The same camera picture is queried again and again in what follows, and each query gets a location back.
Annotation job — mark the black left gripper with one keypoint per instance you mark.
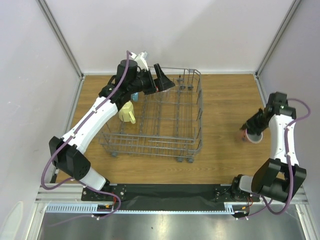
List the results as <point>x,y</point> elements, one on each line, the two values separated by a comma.
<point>161,82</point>

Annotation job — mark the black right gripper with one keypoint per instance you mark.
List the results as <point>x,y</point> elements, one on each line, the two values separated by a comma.
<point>255,122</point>

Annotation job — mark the pink patterned mug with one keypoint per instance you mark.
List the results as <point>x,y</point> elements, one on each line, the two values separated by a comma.
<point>242,136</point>

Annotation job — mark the blue butterfly mug orange inside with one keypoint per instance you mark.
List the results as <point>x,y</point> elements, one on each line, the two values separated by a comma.
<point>135,97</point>

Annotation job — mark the pale yellow mug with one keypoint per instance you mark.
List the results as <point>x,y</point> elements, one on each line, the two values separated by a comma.
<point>127,114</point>

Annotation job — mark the clear glass cup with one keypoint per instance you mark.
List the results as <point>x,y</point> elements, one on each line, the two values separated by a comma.
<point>162,97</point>

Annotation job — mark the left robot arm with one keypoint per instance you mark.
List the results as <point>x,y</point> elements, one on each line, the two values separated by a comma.
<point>68,151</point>

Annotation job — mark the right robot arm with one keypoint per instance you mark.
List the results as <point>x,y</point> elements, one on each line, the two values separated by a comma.
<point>280,177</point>

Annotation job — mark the white plastic object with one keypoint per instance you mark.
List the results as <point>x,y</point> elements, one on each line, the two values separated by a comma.
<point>12,222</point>

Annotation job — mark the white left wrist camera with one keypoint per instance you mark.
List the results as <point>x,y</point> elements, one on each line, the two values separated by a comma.
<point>140,59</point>

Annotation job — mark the grey wire dish rack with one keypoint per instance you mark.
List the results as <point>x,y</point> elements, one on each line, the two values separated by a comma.
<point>166,129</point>

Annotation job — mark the black mounting base plate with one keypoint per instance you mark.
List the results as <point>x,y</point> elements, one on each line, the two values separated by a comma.
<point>178,197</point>

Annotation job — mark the aluminium rail with cable duct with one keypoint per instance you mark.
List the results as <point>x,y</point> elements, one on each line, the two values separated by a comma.
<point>75,198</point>

